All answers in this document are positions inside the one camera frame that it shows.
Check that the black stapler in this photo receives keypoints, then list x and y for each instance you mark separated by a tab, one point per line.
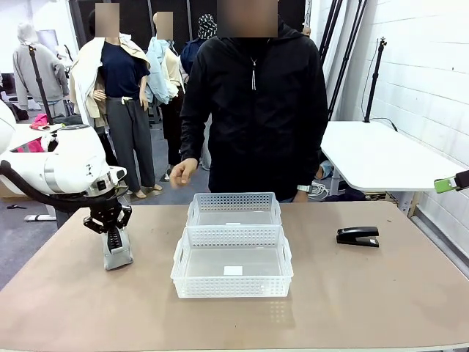
357	238

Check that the person's left hand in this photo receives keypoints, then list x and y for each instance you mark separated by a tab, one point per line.
301	198

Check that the person's left forearm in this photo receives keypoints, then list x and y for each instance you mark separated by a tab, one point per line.
311	157

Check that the black light stand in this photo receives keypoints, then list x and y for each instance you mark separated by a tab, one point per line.
373	84

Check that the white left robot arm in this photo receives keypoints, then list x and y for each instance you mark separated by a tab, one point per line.
73	157

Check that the black round bin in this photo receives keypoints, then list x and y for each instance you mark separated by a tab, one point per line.
67	218

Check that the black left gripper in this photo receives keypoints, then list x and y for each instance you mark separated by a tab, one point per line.
106	209

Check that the mannequin patterned black hood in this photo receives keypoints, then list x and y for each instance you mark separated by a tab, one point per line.
207	25

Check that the person's right forearm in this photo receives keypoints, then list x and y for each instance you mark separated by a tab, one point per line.
192	139

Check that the grey zipper pouch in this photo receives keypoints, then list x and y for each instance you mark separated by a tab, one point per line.
117	258

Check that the mannequin light blue jacket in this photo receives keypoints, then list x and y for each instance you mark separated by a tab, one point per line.
157	69

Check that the black tripod stand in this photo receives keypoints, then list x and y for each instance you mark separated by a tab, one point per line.
327	29
344	62

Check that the pink cloth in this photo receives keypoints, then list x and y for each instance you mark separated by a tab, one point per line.
39	121

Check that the large white table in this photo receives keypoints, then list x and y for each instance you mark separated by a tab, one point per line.
384	157

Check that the pink garment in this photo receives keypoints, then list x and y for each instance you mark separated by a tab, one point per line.
31	146

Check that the black pole stand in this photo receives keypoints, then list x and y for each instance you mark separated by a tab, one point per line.
38	84

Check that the black monitor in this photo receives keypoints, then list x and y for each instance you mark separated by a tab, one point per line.
7	84

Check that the black tool on floor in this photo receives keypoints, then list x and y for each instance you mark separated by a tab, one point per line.
16	207

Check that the mannequin navy shirt white jacket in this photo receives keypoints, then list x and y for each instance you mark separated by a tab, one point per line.
122	73

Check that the silver wristwatch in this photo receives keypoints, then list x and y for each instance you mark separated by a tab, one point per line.
303	188

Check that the white perforated plastic basket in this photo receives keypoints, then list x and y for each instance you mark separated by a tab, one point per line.
234	201
231	286

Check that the figure in grey hoodie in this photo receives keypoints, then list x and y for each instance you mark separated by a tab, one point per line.
40	73

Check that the person's right hand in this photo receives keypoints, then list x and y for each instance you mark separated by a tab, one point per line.
183	172

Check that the person in black jacket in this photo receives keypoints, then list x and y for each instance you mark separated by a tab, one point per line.
256	128

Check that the flat cardboard box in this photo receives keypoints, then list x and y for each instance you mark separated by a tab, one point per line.
11	191

